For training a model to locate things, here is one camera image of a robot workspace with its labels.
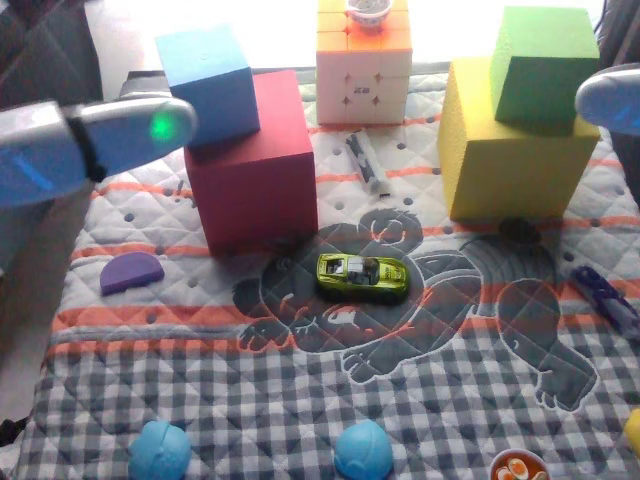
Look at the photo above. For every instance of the large yellow foam cube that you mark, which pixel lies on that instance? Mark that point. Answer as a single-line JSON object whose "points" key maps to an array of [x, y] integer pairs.
{"points": [[510, 175]]}

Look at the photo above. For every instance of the green toy car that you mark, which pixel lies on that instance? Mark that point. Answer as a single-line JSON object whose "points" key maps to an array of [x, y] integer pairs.
{"points": [[360, 280]]}

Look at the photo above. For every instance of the large puzzle cube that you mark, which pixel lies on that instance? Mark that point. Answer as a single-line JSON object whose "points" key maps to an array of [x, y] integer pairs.
{"points": [[360, 85]]}

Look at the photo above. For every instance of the purple half-round block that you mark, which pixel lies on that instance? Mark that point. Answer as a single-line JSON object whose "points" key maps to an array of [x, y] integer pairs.
{"points": [[130, 275]]}

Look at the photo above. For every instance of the toy ramen bowl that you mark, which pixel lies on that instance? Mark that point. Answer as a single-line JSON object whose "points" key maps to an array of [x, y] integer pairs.
{"points": [[517, 467]]}

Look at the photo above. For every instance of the green foam cube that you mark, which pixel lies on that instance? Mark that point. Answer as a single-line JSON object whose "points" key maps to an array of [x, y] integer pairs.
{"points": [[540, 85]]}

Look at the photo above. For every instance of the yellow toy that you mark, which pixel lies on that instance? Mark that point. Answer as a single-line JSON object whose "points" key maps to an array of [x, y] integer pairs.
{"points": [[633, 430]]}

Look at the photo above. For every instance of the large red foam cube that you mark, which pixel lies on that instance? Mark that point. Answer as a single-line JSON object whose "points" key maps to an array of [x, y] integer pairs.
{"points": [[260, 200]]}

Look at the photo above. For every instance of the grey quilt with bear print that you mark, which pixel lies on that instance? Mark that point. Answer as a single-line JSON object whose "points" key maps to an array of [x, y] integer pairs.
{"points": [[300, 380]]}

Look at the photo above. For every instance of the toy noodle cup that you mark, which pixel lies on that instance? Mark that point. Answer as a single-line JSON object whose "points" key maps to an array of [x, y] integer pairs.
{"points": [[369, 17]]}

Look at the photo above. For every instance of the blue foam cube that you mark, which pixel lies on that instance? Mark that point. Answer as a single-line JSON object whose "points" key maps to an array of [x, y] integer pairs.
{"points": [[215, 75]]}

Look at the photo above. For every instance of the blue toy half ball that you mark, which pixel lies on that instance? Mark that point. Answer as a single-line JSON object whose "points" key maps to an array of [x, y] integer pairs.
{"points": [[160, 452], [361, 452]]}

